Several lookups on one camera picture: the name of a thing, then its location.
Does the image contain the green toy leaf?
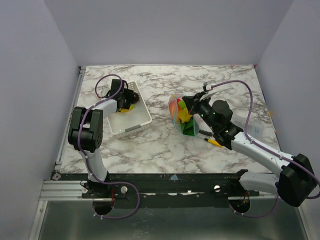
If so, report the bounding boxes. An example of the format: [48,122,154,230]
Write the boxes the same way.
[178,99,186,110]
[180,120,195,136]

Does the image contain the clear zip top bag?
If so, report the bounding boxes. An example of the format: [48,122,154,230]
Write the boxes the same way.
[167,94,199,137]

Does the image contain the yellow toy starfruit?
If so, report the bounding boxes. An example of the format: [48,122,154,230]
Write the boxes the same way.
[178,107,192,123]

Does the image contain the orange red toy mango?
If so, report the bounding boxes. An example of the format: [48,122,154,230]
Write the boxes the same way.
[168,100,177,118]

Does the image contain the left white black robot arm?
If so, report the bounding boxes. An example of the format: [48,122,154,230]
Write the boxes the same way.
[67,74,139,198]

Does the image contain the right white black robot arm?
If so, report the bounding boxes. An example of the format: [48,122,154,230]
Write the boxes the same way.
[182,92,317,207]

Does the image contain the yellow toy banana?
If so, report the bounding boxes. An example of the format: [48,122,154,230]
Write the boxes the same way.
[117,104,136,114]

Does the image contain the black comb strip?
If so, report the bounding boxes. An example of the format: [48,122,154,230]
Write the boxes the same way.
[198,129,213,137]

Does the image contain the white plastic basket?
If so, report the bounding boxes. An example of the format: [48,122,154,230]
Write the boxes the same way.
[106,81,152,138]

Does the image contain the yellow black utility knife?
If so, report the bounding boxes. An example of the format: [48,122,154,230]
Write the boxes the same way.
[204,138,223,148]

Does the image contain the clear plastic screw box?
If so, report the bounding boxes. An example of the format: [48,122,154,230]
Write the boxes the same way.
[232,115,265,141]

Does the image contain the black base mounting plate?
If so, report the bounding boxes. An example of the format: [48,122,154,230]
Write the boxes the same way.
[47,171,259,209]

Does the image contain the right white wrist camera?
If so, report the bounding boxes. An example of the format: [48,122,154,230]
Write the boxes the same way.
[201,80,217,100]

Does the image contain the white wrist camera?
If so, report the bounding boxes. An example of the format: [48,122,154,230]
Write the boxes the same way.
[100,86,110,98]
[201,80,217,100]

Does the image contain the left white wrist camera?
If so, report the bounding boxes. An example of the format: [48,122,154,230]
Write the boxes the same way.
[100,86,110,98]

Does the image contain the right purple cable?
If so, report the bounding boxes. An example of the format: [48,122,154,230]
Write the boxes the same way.
[211,79,320,218]

